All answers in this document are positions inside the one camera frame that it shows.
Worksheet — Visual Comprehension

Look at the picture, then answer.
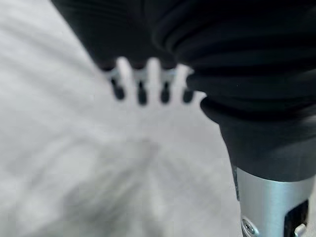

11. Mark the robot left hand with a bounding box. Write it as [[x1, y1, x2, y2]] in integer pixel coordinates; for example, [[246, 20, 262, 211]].
[[50, 0, 316, 237]]

